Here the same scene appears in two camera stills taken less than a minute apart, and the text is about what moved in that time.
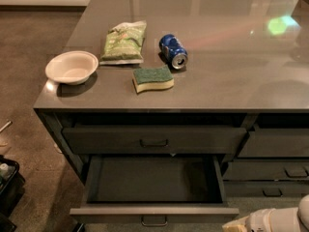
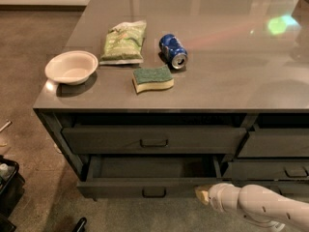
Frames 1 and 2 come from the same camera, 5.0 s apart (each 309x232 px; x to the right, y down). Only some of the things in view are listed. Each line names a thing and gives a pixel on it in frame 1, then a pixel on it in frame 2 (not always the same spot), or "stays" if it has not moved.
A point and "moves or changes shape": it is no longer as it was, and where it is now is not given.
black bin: (12, 192) stays
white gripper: (257, 222) → (216, 195)
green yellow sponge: (154, 77) stays
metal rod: (5, 126) stays
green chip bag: (124, 43) stays
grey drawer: (154, 189) moves or changes shape
